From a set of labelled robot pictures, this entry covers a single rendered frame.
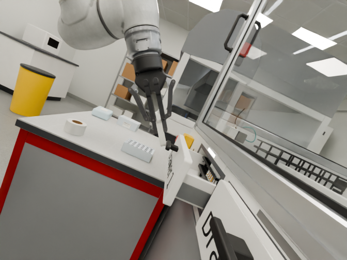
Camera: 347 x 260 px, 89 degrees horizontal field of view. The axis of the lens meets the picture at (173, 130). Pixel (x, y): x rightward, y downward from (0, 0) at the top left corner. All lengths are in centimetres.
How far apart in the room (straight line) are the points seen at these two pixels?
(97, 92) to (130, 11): 481
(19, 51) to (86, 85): 189
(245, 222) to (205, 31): 126
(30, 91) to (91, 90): 246
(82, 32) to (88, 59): 492
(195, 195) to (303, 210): 23
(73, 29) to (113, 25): 12
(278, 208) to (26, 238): 87
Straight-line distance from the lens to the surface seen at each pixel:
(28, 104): 313
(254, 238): 24
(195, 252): 41
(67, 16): 59
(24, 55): 392
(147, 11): 49
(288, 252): 23
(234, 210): 28
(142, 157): 72
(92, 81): 534
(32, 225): 90
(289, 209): 24
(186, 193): 40
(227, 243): 22
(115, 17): 51
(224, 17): 144
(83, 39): 58
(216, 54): 136
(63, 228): 85
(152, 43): 47
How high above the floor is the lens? 102
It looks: 8 degrees down
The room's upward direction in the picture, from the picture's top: 25 degrees clockwise
